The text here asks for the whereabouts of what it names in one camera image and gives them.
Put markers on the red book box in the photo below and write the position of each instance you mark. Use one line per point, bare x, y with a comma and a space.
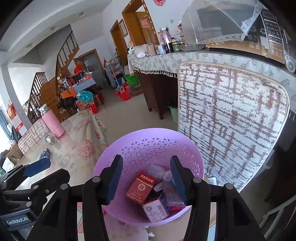
141, 188

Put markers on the mesh food cover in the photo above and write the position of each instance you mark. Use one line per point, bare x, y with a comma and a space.
206, 22

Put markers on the pink thermos bottle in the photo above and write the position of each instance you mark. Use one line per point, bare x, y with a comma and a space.
51, 121

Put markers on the small blue tissue packet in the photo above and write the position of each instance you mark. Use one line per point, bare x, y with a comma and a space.
45, 154

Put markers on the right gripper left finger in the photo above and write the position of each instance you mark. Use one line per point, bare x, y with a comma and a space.
58, 220

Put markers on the green cap plastic bottle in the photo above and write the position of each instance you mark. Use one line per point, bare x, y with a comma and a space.
51, 139

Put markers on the clear plastic bag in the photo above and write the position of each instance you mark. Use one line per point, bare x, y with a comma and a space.
158, 172

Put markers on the wooden staircase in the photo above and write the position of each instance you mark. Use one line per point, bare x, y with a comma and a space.
44, 91

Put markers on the patterned far chair back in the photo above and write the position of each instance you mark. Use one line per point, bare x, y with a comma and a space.
37, 132

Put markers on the green floor trash bin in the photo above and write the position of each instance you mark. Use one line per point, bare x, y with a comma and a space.
174, 114

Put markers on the purple perforated waste basket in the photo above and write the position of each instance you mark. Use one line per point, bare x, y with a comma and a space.
147, 151

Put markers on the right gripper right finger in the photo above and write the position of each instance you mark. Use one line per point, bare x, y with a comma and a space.
234, 220

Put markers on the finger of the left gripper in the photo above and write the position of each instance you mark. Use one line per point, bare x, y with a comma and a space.
22, 172
38, 191

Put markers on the microwave oven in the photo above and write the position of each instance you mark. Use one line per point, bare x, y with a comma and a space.
264, 39

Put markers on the dark red snack bag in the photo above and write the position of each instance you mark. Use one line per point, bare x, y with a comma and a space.
171, 195

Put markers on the small white barcode box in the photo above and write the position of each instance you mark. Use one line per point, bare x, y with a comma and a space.
156, 209

